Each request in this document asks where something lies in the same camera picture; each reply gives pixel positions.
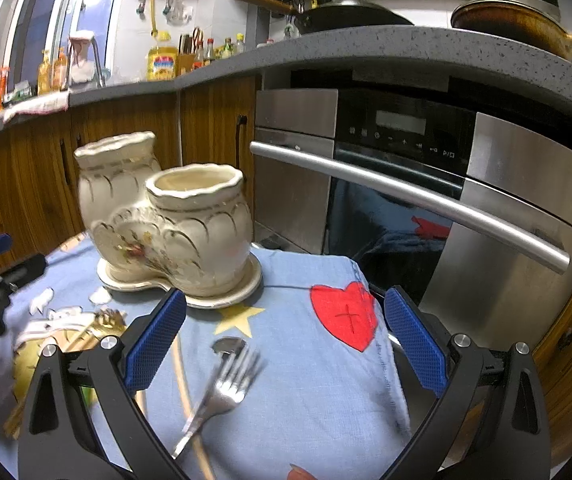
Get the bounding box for silver metal fork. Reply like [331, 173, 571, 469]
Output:
[171, 347, 260, 460]

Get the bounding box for wooden kitchen cabinets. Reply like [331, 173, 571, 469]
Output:
[0, 76, 260, 280]

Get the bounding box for silver flower-end spoon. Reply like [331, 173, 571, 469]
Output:
[211, 337, 246, 358]

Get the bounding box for blue cartoon tablecloth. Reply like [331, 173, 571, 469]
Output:
[0, 234, 411, 479]

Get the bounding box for cream ceramic double utensil holder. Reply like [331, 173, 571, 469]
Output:
[74, 131, 262, 310]

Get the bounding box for stainless steel built-in oven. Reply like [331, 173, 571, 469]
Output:
[249, 66, 572, 356]

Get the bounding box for white pink dish cloth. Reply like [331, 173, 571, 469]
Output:
[3, 90, 70, 124]

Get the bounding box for yellow cooking oil bottle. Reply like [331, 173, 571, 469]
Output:
[146, 30, 179, 81]

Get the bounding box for wooden knife block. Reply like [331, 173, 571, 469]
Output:
[176, 34, 195, 76]

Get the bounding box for grey speckled countertop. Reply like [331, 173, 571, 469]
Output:
[0, 24, 572, 149]

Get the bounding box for brown frying pan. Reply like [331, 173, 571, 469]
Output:
[451, 0, 572, 62]

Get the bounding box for black wok with wooden handle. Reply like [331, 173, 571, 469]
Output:
[236, 0, 412, 35]

